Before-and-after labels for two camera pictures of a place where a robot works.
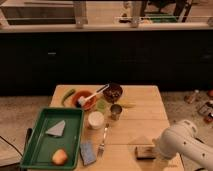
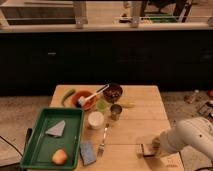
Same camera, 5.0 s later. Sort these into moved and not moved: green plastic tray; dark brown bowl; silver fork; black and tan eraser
Moved: black and tan eraser
Not moved: silver fork; green plastic tray; dark brown bowl
